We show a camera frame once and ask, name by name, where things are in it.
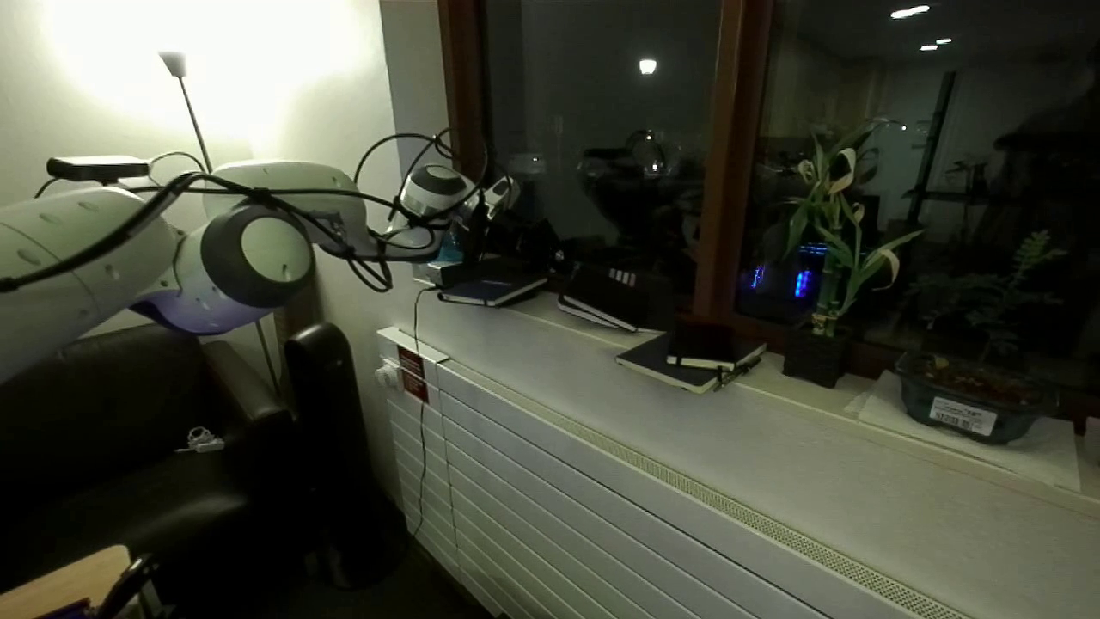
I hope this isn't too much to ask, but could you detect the small white object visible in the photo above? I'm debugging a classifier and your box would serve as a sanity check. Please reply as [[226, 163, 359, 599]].
[[175, 421, 230, 459]]

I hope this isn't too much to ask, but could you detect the bonsai plant in labelled pot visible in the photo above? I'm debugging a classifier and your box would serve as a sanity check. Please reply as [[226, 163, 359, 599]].
[[894, 222, 1090, 450]]

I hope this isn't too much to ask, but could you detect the black leather armchair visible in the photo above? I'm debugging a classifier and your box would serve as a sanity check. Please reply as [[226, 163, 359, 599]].
[[0, 320, 387, 619]]

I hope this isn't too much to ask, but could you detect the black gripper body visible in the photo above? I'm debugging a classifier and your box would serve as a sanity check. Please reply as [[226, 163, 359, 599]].
[[449, 206, 527, 281]]

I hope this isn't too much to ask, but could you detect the red warning label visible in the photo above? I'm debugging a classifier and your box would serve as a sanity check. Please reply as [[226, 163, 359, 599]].
[[392, 343, 434, 405]]

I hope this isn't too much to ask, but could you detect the brown wooden window post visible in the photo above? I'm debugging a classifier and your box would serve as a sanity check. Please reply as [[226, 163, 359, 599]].
[[689, 0, 780, 333]]

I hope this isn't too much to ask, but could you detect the potted bamboo plant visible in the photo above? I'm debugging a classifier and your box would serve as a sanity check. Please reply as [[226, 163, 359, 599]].
[[780, 118, 928, 393]]

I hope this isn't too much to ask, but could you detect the white slatted radiator cover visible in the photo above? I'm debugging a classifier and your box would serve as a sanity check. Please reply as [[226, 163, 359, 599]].
[[375, 324, 960, 619]]

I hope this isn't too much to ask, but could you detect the black power cable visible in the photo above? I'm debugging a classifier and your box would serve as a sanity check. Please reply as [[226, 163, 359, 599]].
[[403, 281, 447, 542]]

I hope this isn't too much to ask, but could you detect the thin floor lamp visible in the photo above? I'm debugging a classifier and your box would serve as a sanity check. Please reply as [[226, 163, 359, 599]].
[[159, 49, 217, 176]]

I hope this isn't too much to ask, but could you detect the light wooden table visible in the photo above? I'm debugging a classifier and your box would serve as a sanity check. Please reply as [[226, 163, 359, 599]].
[[0, 542, 139, 619]]

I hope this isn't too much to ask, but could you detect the thin black book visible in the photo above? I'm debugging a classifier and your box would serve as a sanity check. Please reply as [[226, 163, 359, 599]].
[[553, 249, 653, 335]]

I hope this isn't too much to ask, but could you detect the black book with cover print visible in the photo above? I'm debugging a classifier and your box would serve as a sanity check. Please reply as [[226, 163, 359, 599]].
[[434, 265, 553, 312]]

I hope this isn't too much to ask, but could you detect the stack of black books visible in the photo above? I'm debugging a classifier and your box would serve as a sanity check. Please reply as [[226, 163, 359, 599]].
[[616, 324, 771, 397]]

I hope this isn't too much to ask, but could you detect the rectangular planter pot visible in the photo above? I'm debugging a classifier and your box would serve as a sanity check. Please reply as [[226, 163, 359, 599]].
[[842, 365, 1087, 499]]

